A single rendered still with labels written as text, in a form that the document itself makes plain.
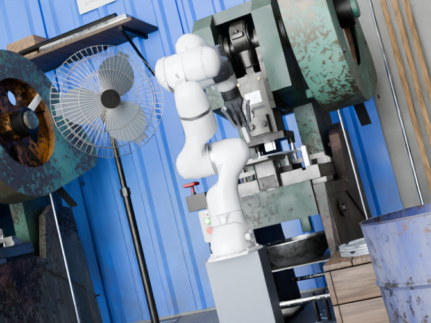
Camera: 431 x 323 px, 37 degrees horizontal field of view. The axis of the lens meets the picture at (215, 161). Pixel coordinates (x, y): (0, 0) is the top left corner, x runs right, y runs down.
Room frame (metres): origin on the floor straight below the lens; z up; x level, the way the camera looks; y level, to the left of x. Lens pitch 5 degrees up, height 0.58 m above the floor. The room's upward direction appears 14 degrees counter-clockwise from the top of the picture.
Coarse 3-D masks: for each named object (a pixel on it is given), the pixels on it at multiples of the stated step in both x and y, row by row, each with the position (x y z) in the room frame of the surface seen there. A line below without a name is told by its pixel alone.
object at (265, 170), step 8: (256, 160) 2.67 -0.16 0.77; (264, 160) 2.70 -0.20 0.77; (272, 160) 2.77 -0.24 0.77; (256, 168) 2.80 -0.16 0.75; (264, 168) 2.79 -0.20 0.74; (272, 168) 2.77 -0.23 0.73; (280, 168) 2.83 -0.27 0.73; (256, 176) 2.81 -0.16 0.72; (264, 176) 2.79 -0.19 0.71; (272, 176) 2.78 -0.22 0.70; (264, 184) 2.79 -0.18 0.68; (272, 184) 2.78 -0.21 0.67; (280, 184) 2.78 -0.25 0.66
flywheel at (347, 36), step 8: (336, 0) 2.72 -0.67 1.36; (344, 0) 2.70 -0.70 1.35; (352, 0) 2.72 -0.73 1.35; (336, 8) 2.72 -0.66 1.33; (344, 8) 2.71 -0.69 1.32; (352, 8) 2.72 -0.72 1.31; (344, 16) 2.72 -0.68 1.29; (352, 16) 2.72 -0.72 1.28; (344, 24) 2.75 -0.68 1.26; (352, 24) 2.76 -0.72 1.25; (344, 32) 2.81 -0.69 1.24; (352, 32) 3.11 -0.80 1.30; (352, 40) 3.06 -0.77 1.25; (352, 48) 3.05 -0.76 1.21
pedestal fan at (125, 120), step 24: (96, 48) 3.27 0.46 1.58; (72, 72) 3.20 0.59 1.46; (120, 72) 3.31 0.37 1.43; (144, 72) 3.32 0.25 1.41; (72, 96) 3.25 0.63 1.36; (96, 96) 3.29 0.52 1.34; (120, 96) 3.24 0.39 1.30; (72, 120) 3.22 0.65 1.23; (120, 120) 3.33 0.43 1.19; (144, 120) 3.34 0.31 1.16; (72, 144) 3.24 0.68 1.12; (144, 144) 3.36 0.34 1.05; (120, 168) 3.38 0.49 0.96; (120, 192) 3.39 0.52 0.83; (144, 264) 3.38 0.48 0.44; (144, 288) 3.38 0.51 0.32
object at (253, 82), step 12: (252, 72) 2.91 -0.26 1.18; (240, 84) 2.89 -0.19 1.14; (252, 84) 2.87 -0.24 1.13; (252, 96) 2.87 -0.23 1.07; (264, 96) 2.86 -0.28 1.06; (252, 108) 2.88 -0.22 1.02; (264, 108) 2.86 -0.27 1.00; (252, 120) 2.86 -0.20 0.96; (264, 120) 2.83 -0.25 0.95; (276, 120) 2.86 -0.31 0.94; (252, 132) 2.86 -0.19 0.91; (264, 132) 2.84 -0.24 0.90
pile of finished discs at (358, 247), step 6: (354, 240) 2.39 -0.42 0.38; (360, 240) 2.39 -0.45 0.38; (342, 246) 2.34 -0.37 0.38; (348, 246) 2.28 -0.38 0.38; (354, 246) 2.23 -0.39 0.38; (360, 246) 2.16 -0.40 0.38; (366, 246) 2.15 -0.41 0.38; (342, 252) 2.32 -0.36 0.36; (348, 252) 2.20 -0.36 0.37; (354, 252) 2.22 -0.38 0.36; (360, 252) 2.16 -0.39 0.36; (366, 252) 2.15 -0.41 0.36
